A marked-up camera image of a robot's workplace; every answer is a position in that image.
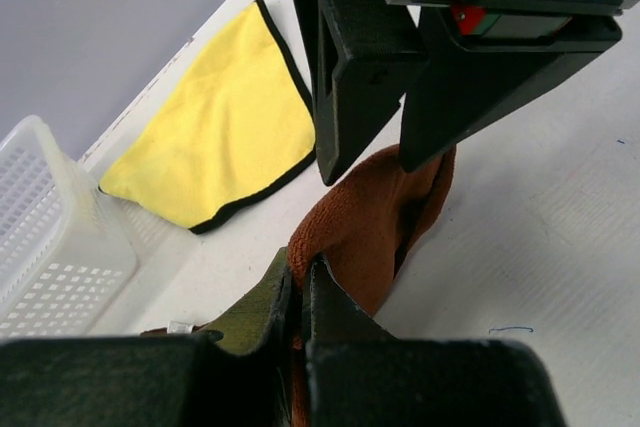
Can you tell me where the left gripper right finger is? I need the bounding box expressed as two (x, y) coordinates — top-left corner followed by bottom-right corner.
(302, 255), (565, 426)

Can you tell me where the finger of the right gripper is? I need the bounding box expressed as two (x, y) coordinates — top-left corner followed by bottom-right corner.
(293, 0), (428, 186)

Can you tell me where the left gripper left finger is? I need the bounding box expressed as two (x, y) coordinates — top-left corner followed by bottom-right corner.
(1, 248), (292, 426)

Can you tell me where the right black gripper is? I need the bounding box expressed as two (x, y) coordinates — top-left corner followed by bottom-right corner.
(385, 0), (639, 172)

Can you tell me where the yellow towel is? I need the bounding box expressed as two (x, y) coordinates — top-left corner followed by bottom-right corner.
(99, 0), (315, 234)

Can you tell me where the brown towel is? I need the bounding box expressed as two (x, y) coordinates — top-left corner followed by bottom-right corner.
(282, 146), (456, 426)

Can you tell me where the white plastic basket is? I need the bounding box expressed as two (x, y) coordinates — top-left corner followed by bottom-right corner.
(1, 115), (137, 339)

